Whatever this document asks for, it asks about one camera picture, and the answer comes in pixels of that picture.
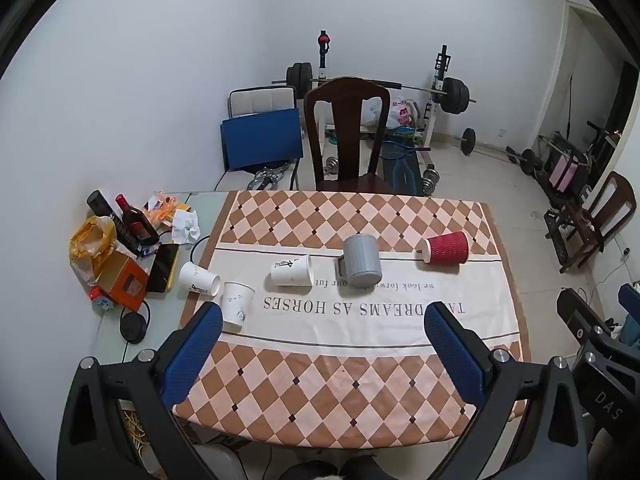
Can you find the small barbell on floor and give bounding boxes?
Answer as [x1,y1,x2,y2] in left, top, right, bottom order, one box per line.
[456,127,507,156]

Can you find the small blue white carton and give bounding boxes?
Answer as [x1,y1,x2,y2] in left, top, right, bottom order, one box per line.
[88,287,115,314]

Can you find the chrome metal parts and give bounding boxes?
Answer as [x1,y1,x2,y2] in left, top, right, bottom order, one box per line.
[248,159,294,191]

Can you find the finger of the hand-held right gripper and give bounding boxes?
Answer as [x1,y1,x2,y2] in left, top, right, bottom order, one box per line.
[617,282,640,322]
[556,289,614,349]

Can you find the orange snack packet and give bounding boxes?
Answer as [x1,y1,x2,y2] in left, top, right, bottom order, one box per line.
[144,190,194,227]

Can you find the black round puck with cable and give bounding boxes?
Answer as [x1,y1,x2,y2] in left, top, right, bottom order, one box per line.
[118,300,152,345]

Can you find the dark bottle box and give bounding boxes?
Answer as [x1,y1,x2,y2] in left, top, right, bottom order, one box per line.
[86,189,147,257]

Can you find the blue board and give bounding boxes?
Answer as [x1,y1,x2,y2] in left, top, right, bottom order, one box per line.
[220,107,304,172]

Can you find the black exercise machine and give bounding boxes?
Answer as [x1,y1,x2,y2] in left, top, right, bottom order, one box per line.
[505,119,622,196]

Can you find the orange cardboard box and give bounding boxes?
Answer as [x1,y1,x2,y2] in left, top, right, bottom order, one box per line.
[95,250,151,311]

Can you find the crumpled white tissue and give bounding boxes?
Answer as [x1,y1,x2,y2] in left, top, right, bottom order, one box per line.
[170,209,202,245]

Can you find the black weight bench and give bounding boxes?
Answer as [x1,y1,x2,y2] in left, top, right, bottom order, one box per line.
[381,139,422,196]

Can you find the checkered tablecloth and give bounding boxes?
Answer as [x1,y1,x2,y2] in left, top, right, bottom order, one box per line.
[172,189,531,449]

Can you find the grey ribbed mug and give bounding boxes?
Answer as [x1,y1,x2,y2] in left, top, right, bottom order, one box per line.
[336,233,384,289]

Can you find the dark wooden chair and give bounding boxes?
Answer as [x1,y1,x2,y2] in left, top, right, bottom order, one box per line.
[303,77,396,194]

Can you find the yellow cord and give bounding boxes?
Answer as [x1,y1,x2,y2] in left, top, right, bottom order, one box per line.
[121,406,151,466]

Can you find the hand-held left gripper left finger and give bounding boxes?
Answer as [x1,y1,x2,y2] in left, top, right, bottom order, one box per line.
[57,301,224,480]

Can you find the red capped wine bottle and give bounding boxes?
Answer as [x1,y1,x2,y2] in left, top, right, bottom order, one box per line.
[115,193,161,247]

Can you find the white paper cup lying centre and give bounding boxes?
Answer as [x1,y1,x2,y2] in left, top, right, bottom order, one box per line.
[270,254,314,287]

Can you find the black barbell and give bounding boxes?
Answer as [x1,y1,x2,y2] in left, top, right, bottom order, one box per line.
[271,62,477,115]

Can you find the white plastic bag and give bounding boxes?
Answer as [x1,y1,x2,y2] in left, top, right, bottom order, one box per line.
[360,97,419,130]

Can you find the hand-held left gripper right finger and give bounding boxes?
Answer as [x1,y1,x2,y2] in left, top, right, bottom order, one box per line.
[423,301,589,480]

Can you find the yellow plastic bag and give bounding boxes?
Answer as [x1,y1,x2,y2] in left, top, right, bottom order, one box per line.
[69,215,119,289]

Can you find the brown wooden chair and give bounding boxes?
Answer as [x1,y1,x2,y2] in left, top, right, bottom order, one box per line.
[544,170,638,274]

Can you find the red paper cup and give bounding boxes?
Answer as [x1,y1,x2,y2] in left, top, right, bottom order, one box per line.
[418,231,470,267]

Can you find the white barbell rack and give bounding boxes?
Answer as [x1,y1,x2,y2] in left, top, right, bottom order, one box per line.
[312,29,452,161]

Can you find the black flat case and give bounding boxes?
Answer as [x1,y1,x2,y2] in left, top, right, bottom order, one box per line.
[146,242,181,294]

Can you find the white padded chair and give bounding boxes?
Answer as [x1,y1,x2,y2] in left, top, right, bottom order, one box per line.
[214,86,304,192]

